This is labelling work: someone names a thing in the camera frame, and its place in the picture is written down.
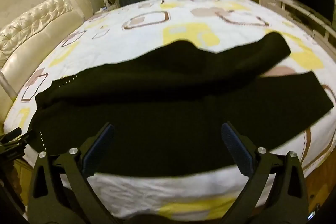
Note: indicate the bed with patterned sheet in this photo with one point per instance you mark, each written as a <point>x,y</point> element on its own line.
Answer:
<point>131,37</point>

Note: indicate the black pants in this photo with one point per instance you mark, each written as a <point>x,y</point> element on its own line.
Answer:
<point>157,108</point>

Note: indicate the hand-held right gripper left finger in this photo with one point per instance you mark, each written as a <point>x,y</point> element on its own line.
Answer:
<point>101,145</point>

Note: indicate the cream tufted headboard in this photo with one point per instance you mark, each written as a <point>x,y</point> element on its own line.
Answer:
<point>39,29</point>

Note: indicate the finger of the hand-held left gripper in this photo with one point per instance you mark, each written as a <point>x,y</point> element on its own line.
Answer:
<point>10,134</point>
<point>14,149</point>

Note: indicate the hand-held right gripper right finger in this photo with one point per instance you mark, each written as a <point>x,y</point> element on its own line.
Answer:
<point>236,148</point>

